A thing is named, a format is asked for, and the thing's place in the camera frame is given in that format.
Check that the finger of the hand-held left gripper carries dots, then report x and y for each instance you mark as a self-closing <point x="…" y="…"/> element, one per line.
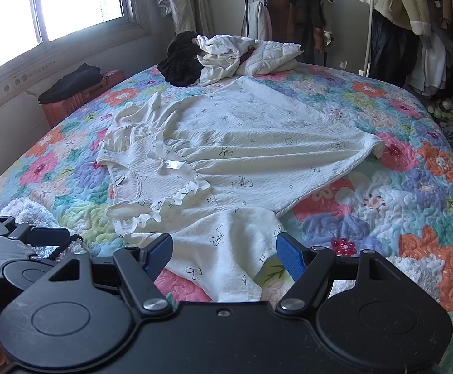
<point x="43" y="237"/>

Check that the black cloth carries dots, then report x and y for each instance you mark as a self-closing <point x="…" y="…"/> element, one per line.
<point x="74" y="81"/>

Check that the white bow-print nightdress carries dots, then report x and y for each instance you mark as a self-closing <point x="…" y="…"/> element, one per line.
<point x="249" y="136"/>

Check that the beige curtain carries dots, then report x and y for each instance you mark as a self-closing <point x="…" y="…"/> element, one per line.
<point x="189" y="0"/>

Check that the floral quilted bedspread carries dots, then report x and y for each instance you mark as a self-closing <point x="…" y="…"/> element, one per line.
<point x="366" y="202"/>

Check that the window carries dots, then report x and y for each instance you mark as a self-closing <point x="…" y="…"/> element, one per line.
<point x="74" y="0"/>

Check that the white quilted jacket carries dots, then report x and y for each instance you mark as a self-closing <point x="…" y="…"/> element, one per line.
<point x="273" y="56"/>

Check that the white fluffy blanket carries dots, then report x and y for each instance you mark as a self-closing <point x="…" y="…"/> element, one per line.
<point x="409" y="272"/>
<point x="19" y="210"/>

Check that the orange suitcase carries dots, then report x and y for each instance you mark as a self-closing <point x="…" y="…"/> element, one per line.
<point x="66" y="105"/>

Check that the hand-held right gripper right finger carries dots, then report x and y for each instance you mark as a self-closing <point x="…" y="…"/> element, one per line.
<point x="288" y="255"/>

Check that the white metal pole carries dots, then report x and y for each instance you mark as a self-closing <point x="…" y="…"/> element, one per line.
<point x="370" y="19"/>

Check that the artificial flowers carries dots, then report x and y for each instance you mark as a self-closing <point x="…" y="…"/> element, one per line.
<point x="444" y="113"/>

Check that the hanging white garment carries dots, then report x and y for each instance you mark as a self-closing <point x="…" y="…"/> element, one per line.
<point x="257" y="19"/>

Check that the crumpled white garment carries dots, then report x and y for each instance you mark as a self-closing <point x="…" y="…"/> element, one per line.
<point x="218" y="62"/>

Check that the black fuzzy garment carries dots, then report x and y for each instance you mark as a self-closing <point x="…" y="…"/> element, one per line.
<point x="179" y="66"/>

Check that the row of hanging clothes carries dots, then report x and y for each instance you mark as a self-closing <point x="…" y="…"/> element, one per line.
<point x="417" y="27"/>

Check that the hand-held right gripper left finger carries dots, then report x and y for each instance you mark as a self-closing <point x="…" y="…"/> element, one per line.
<point x="160" y="251"/>

